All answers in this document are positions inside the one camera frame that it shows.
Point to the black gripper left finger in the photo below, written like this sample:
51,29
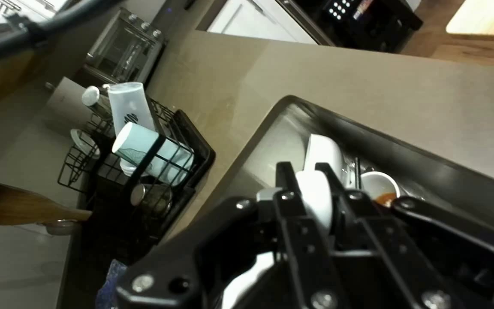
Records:
248,257

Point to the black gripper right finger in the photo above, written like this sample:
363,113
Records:
408,257

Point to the white cup with coffee residue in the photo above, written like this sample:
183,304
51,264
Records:
379,182

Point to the stainless steel sink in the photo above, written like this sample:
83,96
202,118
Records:
282,137

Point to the light blue cup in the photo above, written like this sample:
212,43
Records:
138,146

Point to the large white plate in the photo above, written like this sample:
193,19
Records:
322,151

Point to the blue cloth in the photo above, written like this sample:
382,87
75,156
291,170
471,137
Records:
111,285

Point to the wooden spatula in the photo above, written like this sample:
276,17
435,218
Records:
18,206

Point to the black wine cooler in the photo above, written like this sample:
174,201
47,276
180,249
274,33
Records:
373,22

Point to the white canister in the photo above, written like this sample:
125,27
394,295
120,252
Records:
68,100

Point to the white lower cabinet door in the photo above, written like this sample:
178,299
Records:
248,17

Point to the silver toaster oven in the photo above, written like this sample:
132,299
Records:
121,48

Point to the wooden board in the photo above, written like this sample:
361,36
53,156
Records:
488,17

